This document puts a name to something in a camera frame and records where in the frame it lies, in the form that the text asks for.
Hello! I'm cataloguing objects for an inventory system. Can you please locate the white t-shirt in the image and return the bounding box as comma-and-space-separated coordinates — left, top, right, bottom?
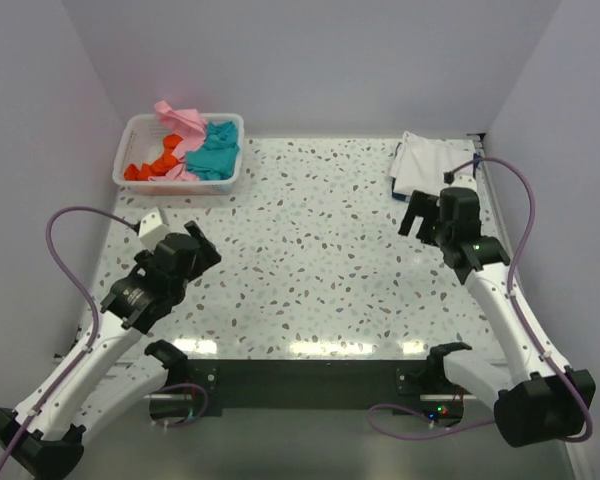
389, 131, 476, 201

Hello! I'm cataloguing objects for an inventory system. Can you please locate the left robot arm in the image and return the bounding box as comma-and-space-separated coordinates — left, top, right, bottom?
0, 216, 221, 479

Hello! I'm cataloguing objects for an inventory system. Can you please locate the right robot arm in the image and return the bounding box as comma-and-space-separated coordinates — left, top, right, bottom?
399, 187, 596, 447

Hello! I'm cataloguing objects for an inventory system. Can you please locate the folded blue printed t-shirt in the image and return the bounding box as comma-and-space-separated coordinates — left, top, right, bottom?
389, 150, 480, 202

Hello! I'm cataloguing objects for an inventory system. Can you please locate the teal t-shirt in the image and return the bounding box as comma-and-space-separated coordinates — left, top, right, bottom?
185, 122, 240, 181

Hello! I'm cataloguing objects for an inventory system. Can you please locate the orange t-shirt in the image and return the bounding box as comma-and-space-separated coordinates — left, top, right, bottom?
123, 134, 185, 182

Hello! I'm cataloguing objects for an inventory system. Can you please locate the pink t-shirt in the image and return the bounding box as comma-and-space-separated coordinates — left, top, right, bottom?
154, 101, 208, 182

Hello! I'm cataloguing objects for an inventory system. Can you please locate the white plastic basket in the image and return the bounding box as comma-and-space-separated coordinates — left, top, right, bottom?
112, 102, 244, 195

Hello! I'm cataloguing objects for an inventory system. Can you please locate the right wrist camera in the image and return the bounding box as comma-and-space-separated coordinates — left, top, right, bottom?
443, 172, 478, 192

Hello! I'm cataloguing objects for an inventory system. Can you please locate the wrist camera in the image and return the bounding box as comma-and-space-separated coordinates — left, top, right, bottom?
443, 172, 478, 192
138, 207, 171, 251

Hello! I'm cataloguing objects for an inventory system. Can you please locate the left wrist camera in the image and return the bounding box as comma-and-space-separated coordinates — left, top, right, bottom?
138, 207, 171, 251

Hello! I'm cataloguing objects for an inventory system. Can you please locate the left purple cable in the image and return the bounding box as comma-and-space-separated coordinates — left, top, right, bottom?
0, 205, 209, 480

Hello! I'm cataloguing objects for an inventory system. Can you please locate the purple cable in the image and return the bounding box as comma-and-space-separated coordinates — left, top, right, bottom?
367, 157, 595, 444
0, 205, 209, 480

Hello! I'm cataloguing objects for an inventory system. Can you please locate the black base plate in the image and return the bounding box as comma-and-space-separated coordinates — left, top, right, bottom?
158, 359, 471, 422

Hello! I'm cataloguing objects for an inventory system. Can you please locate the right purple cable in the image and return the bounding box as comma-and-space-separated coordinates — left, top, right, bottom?
367, 157, 595, 444

